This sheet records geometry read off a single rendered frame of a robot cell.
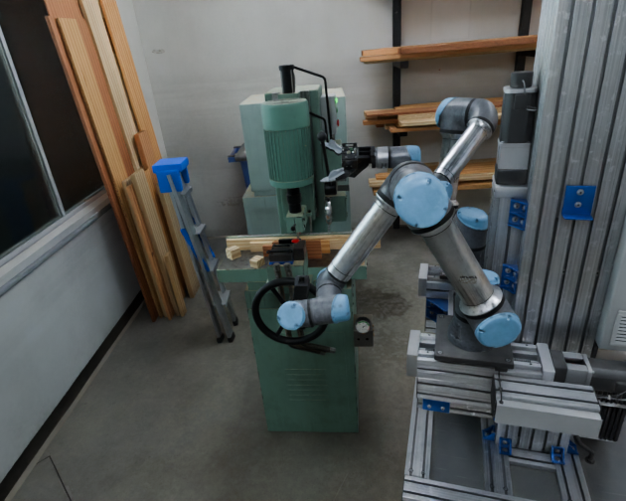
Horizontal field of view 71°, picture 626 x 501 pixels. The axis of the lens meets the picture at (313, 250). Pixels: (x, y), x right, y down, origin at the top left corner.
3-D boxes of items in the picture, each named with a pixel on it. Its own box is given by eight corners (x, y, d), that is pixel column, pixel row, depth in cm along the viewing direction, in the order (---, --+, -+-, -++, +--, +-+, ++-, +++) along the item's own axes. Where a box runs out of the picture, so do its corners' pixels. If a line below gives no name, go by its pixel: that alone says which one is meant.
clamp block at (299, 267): (267, 287, 166) (264, 266, 162) (273, 269, 178) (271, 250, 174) (306, 286, 164) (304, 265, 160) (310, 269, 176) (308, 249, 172)
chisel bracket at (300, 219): (287, 236, 179) (285, 217, 175) (292, 223, 192) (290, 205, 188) (305, 236, 178) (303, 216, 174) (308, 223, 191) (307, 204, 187)
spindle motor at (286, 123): (266, 191, 167) (255, 105, 154) (274, 177, 183) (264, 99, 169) (312, 188, 165) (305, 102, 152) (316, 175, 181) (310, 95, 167)
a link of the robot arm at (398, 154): (420, 172, 151) (421, 147, 147) (388, 173, 152) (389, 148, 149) (417, 166, 158) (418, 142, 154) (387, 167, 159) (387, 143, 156)
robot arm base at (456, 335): (496, 325, 143) (499, 299, 138) (500, 355, 130) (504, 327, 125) (447, 320, 147) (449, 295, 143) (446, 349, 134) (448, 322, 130)
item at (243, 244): (228, 250, 191) (226, 240, 189) (229, 249, 193) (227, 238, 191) (366, 246, 184) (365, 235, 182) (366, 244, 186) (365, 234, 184)
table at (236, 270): (211, 295, 170) (208, 281, 167) (231, 258, 197) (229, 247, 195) (368, 292, 163) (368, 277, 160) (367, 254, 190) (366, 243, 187)
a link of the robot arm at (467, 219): (476, 251, 169) (479, 219, 163) (445, 242, 178) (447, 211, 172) (492, 241, 176) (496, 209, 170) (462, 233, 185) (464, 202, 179)
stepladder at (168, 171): (211, 345, 280) (148, 168, 230) (218, 322, 303) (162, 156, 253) (236, 342, 279) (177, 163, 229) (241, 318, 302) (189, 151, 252)
